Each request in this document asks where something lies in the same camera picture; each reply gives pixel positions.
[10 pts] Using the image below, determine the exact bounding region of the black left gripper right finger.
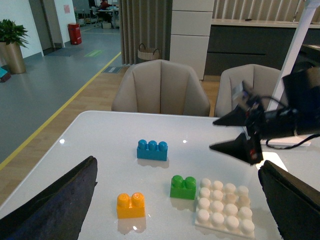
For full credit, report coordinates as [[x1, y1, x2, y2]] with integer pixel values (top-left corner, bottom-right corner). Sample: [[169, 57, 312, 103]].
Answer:
[[258, 160, 320, 240]]

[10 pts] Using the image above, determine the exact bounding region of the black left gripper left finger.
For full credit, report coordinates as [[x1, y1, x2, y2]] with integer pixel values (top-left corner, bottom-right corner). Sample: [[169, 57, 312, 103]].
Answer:
[[0, 156, 98, 240]]

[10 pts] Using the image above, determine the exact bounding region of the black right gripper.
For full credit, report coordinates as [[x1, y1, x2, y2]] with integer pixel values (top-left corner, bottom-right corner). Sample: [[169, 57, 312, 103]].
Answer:
[[209, 95, 300, 165]]

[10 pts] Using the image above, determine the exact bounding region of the white studded base plate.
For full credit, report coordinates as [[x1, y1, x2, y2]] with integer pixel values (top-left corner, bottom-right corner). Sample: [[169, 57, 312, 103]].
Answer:
[[195, 178, 255, 239]]

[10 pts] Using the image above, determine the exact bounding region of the yellow two-stud block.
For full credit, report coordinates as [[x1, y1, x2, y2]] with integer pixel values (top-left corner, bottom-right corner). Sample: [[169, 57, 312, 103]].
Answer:
[[116, 192, 146, 219]]

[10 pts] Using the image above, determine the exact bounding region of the green two-stud block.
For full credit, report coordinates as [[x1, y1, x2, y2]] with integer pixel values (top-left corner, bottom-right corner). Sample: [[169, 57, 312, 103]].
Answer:
[[170, 175, 197, 200]]

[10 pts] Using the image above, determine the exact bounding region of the blue three-stud block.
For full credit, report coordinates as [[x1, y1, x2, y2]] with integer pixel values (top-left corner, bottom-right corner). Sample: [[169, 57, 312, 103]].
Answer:
[[136, 139, 168, 161]]

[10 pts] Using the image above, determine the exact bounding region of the white desk lamp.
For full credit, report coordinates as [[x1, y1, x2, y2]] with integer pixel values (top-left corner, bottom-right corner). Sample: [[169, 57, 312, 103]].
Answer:
[[265, 0, 320, 139]]

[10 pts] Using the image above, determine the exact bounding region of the beige chair right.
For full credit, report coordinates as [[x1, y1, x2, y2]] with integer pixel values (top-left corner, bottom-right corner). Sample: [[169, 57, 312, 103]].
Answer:
[[214, 64, 281, 117]]

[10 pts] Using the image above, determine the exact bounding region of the beige chair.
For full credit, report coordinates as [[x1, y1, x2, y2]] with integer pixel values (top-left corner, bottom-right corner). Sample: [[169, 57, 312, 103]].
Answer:
[[111, 59, 211, 117], [214, 64, 281, 117]]

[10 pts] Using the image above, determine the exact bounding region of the dark kitchen counter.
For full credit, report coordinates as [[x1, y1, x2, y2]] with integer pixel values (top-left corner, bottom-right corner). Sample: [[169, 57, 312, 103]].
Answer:
[[203, 18, 320, 77]]

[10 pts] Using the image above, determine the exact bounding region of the beige chair left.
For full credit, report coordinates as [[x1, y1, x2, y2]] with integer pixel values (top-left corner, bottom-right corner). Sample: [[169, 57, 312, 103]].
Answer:
[[111, 59, 211, 117]]

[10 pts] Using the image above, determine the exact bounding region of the white drawer cabinet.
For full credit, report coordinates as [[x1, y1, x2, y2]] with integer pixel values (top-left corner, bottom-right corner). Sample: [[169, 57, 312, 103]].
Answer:
[[169, 0, 214, 80]]

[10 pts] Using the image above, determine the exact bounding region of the potted green plant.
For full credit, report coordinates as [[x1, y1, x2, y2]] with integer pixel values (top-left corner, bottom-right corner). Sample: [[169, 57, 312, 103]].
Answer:
[[0, 19, 28, 74]]

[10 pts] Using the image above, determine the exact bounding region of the red bin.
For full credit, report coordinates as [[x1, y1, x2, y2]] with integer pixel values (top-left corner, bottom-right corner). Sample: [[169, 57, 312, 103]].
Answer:
[[67, 23, 82, 45]]

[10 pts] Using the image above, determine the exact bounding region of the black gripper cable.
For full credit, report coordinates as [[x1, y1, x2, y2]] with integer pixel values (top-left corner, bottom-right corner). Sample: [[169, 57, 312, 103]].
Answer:
[[265, 133, 320, 150]]

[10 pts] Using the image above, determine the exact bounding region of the woven basket with handles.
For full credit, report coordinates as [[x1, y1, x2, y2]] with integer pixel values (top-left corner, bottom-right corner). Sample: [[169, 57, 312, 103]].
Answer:
[[137, 43, 160, 61]]

